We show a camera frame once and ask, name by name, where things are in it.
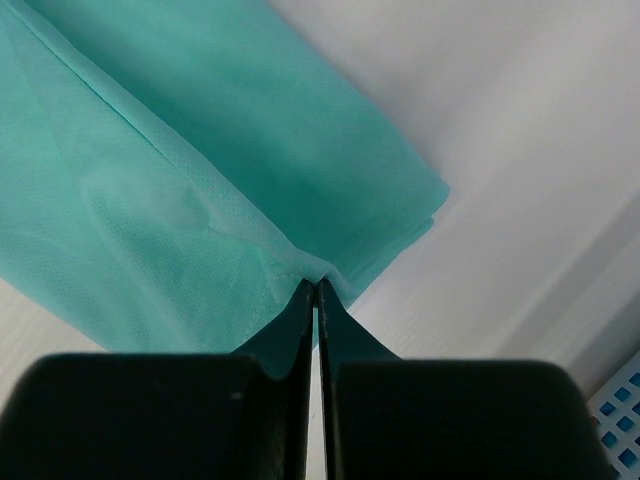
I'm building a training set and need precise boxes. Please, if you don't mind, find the teal t shirt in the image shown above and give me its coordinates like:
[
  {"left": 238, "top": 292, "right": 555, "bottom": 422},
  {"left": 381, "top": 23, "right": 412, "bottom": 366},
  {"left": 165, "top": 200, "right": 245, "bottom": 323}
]
[{"left": 1, "top": 1, "right": 449, "bottom": 353}]

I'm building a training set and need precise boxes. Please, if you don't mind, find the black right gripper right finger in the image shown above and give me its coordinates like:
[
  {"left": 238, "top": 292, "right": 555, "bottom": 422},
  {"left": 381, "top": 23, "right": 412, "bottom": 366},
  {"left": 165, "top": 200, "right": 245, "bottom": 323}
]
[{"left": 316, "top": 280, "right": 614, "bottom": 479}]

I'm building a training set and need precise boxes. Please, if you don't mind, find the blue t shirt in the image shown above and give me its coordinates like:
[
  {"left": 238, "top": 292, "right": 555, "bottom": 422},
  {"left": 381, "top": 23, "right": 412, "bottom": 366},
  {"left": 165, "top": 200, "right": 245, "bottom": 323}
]
[{"left": 598, "top": 371, "right": 639, "bottom": 479}]

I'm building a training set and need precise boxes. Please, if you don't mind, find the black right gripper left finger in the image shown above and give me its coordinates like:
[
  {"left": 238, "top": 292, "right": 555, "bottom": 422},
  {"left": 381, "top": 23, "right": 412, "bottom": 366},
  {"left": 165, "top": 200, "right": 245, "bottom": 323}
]
[{"left": 1, "top": 281, "right": 314, "bottom": 479}]

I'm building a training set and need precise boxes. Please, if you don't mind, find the white plastic basket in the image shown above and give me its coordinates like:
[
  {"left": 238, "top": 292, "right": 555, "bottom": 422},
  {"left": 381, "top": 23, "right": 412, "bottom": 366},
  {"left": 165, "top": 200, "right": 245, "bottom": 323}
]
[{"left": 588, "top": 354, "right": 640, "bottom": 479}]

